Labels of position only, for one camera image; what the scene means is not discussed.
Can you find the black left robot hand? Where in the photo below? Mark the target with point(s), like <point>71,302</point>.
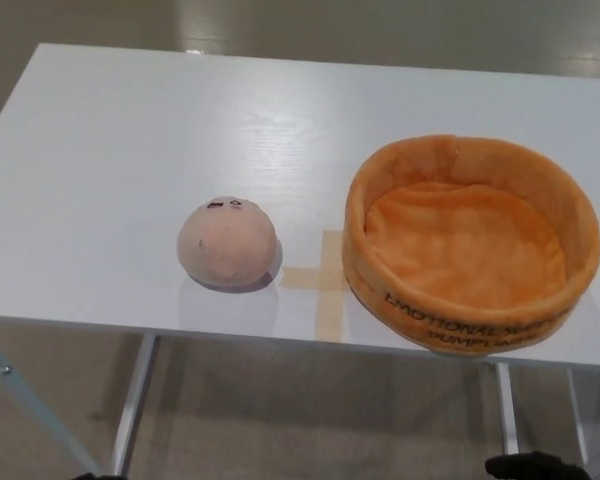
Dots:
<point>94,477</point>

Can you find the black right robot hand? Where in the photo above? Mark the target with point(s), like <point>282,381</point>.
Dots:
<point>525,467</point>

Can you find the pink round plush toy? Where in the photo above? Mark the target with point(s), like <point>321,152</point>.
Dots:
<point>225,245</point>

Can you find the orange plush round basket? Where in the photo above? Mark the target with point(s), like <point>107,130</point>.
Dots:
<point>460,250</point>

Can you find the white table leg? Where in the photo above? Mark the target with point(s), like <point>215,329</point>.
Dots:
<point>506,400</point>
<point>579,405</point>
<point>137,400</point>

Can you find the grey slanted table leg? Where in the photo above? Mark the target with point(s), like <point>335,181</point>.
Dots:
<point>30,400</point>

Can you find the beige masking tape strip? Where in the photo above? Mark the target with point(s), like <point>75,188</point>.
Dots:
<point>331,310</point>
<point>300,278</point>

